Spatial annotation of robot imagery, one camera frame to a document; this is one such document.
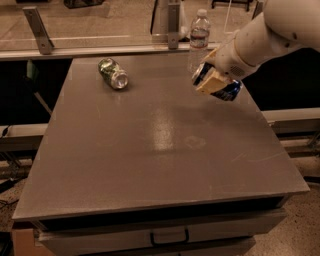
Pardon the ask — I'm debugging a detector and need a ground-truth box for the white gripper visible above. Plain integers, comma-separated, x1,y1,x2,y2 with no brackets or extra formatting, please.
195,31,259,95

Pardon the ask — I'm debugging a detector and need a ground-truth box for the blue pepsi can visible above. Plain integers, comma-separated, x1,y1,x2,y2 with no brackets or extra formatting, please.
192,62,242,101

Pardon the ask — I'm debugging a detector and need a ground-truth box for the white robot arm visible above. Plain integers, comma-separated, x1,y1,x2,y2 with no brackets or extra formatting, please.
192,0,320,97

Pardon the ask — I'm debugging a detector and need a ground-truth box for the clear plastic water bottle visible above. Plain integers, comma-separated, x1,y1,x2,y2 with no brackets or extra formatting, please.
188,9,211,73

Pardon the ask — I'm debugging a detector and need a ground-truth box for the green soda can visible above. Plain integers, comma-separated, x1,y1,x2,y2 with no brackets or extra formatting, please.
98,58,128,90

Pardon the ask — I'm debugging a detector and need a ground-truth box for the middle metal rail bracket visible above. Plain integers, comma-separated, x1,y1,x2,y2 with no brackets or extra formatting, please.
168,0,179,50

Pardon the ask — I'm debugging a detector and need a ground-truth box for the left metal rail bracket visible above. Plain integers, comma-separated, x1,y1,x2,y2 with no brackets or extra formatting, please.
22,6,54,55

